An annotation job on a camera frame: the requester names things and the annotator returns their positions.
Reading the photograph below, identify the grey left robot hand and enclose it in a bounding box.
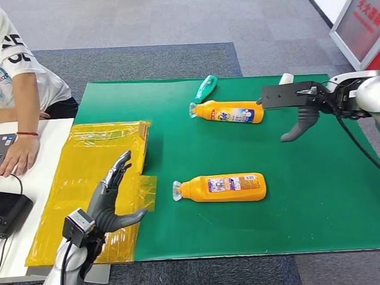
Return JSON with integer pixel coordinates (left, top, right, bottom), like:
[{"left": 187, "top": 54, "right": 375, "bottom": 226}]
[{"left": 86, "top": 150, "right": 149, "bottom": 234}]

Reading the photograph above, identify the orange bottle with blue label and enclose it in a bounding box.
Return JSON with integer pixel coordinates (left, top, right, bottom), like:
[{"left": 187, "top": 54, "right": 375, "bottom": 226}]
[{"left": 189, "top": 100, "right": 265, "bottom": 125}]

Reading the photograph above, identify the black box device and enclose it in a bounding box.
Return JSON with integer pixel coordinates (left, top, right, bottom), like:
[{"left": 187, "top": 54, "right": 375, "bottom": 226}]
[{"left": 0, "top": 192, "right": 34, "bottom": 239}]

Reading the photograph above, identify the person's hand with bracelet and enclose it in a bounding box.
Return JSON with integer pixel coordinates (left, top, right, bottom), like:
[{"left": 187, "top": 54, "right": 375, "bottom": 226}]
[{"left": 0, "top": 135, "right": 41, "bottom": 178}]

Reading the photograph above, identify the yellow plastic sheet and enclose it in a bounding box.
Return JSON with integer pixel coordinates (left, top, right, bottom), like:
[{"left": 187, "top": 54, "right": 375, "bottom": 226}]
[{"left": 25, "top": 121, "right": 158, "bottom": 268}]

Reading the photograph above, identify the orange bottle with white label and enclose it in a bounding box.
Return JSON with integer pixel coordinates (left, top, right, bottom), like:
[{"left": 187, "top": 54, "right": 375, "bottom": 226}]
[{"left": 173, "top": 172, "right": 267, "bottom": 203}]

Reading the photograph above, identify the person's forearm with bracelet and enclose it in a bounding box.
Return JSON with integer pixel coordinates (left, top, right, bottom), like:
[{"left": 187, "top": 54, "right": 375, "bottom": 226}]
[{"left": 12, "top": 72, "right": 41, "bottom": 136}]

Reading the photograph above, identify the laptop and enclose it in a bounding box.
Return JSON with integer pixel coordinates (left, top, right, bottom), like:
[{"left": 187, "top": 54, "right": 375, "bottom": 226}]
[{"left": 0, "top": 134, "right": 17, "bottom": 166}]

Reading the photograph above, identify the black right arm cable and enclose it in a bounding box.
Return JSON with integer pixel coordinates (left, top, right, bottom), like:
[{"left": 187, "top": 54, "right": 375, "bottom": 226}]
[{"left": 336, "top": 114, "right": 380, "bottom": 170}]

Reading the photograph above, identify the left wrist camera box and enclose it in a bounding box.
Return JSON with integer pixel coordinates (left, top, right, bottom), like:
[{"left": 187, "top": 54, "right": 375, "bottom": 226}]
[{"left": 63, "top": 208, "right": 97, "bottom": 249}]

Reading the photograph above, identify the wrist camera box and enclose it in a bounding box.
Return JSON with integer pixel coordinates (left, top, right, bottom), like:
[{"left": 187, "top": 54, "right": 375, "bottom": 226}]
[
  {"left": 63, "top": 208, "right": 97, "bottom": 249},
  {"left": 260, "top": 81, "right": 330, "bottom": 111}
]

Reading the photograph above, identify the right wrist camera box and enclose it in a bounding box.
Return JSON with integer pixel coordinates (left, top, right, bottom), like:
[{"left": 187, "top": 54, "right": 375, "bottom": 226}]
[{"left": 260, "top": 81, "right": 330, "bottom": 111}]

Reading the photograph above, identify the person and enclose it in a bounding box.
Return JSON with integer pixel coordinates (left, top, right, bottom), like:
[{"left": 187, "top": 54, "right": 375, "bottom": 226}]
[{"left": 0, "top": 8, "right": 79, "bottom": 178}]

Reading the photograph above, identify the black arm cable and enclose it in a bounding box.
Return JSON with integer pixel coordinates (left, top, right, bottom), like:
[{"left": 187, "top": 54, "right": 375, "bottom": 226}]
[
  {"left": 336, "top": 114, "right": 380, "bottom": 170},
  {"left": 60, "top": 240, "right": 73, "bottom": 285}
]

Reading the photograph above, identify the white framed red sign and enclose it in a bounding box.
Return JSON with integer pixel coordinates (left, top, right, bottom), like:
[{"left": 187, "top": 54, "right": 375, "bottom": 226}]
[{"left": 329, "top": 0, "right": 380, "bottom": 72}]

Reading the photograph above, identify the green bottle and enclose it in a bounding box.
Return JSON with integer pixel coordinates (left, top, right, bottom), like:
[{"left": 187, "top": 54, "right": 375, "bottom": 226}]
[{"left": 194, "top": 75, "right": 218, "bottom": 105}]

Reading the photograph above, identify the thin black desk cable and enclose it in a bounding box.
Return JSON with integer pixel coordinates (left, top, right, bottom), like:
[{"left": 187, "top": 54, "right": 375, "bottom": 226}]
[{"left": 11, "top": 173, "right": 23, "bottom": 195}]

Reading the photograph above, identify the white table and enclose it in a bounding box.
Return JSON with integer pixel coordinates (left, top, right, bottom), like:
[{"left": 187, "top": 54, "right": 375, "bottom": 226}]
[{"left": 0, "top": 118, "right": 111, "bottom": 285}]

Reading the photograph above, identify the green mat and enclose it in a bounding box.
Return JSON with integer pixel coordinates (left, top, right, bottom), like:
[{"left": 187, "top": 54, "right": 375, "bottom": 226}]
[{"left": 74, "top": 74, "right": 380, "bottom": 262}]

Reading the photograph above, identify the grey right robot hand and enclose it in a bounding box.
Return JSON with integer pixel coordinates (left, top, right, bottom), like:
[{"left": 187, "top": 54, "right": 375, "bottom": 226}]
[{"left": 256, "top": 96, "right": 320, "bottom": 143}]

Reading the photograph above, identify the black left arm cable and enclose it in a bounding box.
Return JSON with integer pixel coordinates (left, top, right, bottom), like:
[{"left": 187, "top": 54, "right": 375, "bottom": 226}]
[{"left": 60, "top": 240, "right": 73, "bottom": 285}]

